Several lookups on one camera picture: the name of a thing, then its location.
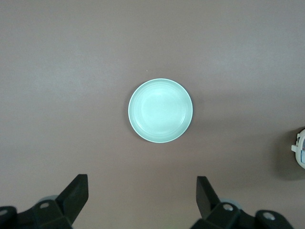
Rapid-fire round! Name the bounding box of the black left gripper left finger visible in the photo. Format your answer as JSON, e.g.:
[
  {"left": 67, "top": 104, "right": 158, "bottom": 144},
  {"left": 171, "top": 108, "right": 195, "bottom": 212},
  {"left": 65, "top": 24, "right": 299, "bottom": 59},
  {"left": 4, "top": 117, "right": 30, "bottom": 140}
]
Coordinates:
[{"left": 0, "top": 174, "right": 89, "bottom": 229}]

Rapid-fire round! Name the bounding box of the beige rice cooker orange handle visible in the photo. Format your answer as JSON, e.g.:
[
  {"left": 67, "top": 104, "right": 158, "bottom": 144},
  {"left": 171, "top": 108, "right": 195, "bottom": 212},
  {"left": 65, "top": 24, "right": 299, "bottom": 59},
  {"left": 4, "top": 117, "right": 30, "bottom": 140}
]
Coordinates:
[{"left": 291, "top": 128, "right": 305, "bottom": 170}]

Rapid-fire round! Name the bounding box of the brown table cloth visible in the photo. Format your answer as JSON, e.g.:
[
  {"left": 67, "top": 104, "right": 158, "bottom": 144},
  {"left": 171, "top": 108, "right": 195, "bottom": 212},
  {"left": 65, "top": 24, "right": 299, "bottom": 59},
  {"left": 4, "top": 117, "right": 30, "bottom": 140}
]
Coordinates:
[{"left": 0, "top": 0, "right": 305, "bottom": 229}]

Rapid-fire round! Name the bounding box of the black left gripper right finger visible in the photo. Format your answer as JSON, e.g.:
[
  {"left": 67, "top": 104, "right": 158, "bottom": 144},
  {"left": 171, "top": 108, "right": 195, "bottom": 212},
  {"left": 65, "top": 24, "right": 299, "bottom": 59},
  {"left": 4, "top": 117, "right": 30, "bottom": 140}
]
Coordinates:
[{"left": 192, "top": 176, "right": 295, "bottom": 229}]

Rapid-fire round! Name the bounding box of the pale green round plate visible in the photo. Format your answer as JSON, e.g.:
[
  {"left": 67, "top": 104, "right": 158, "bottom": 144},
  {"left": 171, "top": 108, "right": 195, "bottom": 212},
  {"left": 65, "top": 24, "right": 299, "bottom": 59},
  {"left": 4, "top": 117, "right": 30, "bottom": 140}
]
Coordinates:
[{"left": 128, "top": 78, "right": 193, "bottom": 144}]

